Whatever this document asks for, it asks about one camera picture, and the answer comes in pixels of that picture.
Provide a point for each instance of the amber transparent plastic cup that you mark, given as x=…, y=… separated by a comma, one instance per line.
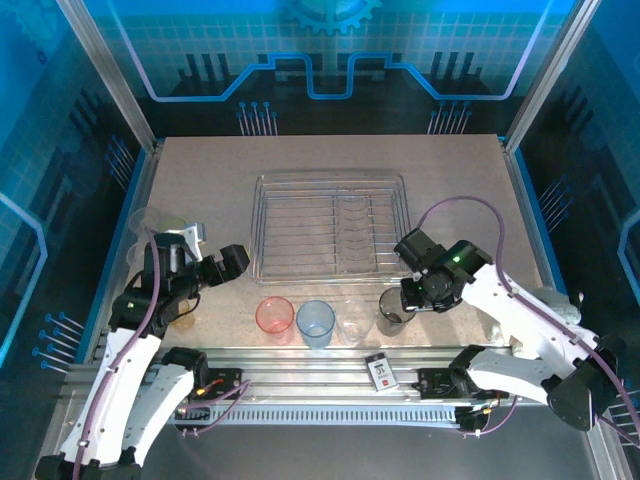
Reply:
x=187, y=320

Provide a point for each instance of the pink transparent plastic cup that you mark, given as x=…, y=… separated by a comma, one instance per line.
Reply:
x=274, y=315

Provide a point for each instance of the dark grey transparent cup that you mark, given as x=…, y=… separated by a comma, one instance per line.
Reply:
x=390, y=320

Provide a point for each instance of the blue transparent plastic cup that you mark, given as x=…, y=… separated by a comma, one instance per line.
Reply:
x=315, y=320

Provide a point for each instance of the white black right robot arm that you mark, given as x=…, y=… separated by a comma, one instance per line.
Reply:
x=510, y=380

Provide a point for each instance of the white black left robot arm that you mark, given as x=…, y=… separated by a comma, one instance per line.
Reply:
x=115, y=390

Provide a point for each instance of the green transparent plastic cup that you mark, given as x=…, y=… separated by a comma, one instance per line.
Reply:
x=172, y=223

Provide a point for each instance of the black white label card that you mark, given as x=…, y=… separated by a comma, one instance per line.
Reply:
x=381, y=372

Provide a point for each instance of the aluminium table side rail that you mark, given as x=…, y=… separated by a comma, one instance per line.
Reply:
x=522, y=200
x=145, y=182

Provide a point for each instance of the aluminium mounting rail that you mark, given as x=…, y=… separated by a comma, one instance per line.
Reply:
x=310, y=370

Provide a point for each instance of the aluminium frame post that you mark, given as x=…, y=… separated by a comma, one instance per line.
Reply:
x=550, y=75
x=111, y=75

